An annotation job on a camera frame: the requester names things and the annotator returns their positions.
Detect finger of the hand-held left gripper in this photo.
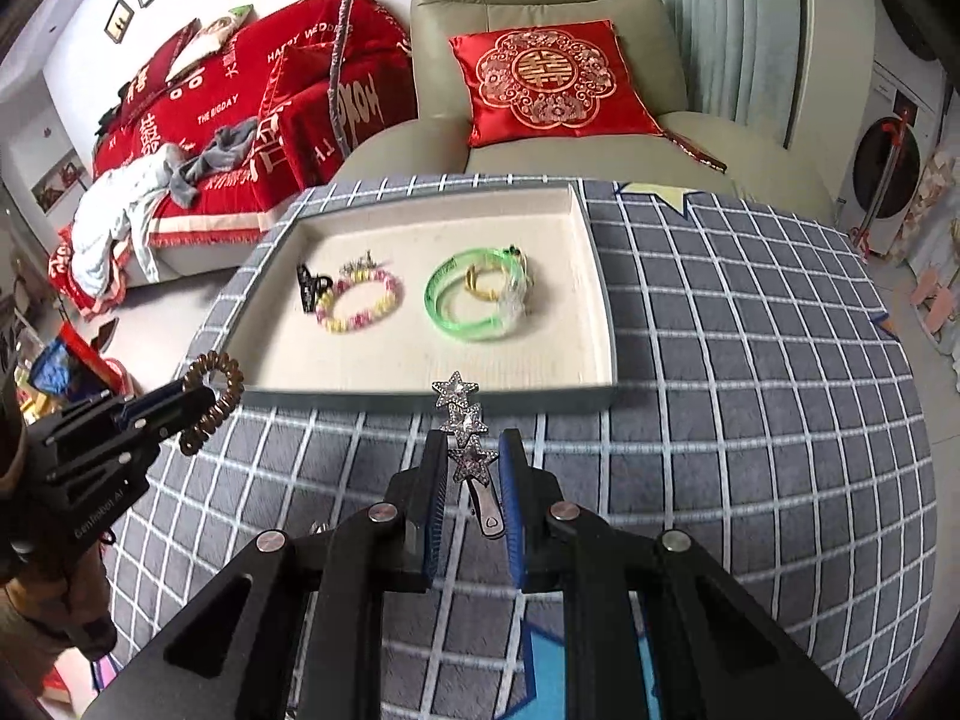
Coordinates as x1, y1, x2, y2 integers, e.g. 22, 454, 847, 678
137, 388, 224, 452
115, 379, 201, 426

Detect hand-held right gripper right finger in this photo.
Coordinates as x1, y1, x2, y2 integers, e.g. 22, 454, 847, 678
497, 427, 863, 720

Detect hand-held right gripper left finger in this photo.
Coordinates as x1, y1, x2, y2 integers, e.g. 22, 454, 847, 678
82, 427, 455, 720

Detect brown coil hair tie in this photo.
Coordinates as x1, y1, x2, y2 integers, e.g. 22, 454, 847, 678
178, 351, 245, 457

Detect silver star hair clip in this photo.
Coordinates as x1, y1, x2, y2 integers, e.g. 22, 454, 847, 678
431, 371, 507, 541

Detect grey shallow tray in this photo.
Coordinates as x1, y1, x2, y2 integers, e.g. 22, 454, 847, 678
223, 181, 620, 413

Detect green translucent bangle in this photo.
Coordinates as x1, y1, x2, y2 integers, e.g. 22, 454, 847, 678
424, 247, 530, 344

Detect pink yellow beaded bracelet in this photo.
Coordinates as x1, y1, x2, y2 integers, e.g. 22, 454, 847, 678
315, 268, 404, 335

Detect black claw hair clip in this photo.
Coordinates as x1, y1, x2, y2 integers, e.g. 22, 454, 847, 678
296, 262, 335, 314

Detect yellow sunflower hair tie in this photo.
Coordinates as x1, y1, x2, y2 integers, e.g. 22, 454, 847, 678
465, 244, 538, 302

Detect person's left forearm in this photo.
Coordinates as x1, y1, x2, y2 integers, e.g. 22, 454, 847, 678
0, 566, 117, 665

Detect blue star sticker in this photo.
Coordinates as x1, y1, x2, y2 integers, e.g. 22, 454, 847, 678
521, 589, 653, 720

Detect white clothing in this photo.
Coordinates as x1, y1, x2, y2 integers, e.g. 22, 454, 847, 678
67, 146, 188, 299

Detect grey clothing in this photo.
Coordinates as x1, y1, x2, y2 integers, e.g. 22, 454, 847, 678
169, 118, 260, 203

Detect grey checkered tablecloth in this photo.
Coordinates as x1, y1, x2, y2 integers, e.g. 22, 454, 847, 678
97, 176, 935, 720

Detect red printed blanket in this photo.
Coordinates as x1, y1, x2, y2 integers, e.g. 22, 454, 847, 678
49, 0, 421, 316

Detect red sofa pillow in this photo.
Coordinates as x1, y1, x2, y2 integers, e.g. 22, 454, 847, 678
124, 17, 203, 125

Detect yellow star sticker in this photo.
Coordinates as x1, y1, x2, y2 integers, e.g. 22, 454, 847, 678
615, 180, 702, 217

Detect red tasselled pillow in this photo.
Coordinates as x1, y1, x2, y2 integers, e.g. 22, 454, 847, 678
257, 41, 331, 125

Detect patterned white pillow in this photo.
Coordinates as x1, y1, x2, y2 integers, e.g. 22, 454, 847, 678
165, 6, 252, 83

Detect small black framed photo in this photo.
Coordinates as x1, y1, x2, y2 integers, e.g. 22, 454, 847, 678
103, 0, 134, 46

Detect red sequined cloth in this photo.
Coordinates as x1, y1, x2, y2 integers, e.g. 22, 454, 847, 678
660, 127, 728, 173

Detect red embroidered cushion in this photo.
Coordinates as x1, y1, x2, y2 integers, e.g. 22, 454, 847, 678
448, 19, 667, 149

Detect pink slippers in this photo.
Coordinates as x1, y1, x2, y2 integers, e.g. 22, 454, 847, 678
910, 266, 960, 340

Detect white washing machine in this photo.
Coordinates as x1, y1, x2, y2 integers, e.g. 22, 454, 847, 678
836, 64, 950, 260

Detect pale blue curtain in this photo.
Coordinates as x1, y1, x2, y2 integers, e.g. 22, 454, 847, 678
656, 0, 815, 151

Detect unframed wall picture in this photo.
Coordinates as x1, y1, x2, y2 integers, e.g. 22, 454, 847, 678
31, 148, 87, 215

